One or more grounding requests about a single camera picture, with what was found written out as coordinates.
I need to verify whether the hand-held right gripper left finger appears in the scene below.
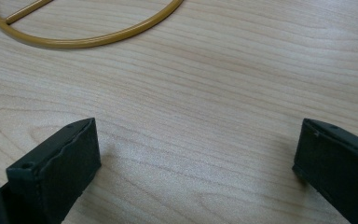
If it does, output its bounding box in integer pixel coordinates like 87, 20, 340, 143
0, 117, 103, 224

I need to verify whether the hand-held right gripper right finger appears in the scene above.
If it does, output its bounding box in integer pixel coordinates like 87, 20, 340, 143
292, 118, 358, 224

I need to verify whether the gold metal ring stand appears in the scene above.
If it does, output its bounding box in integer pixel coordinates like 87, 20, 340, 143
0, 0, 185, 49

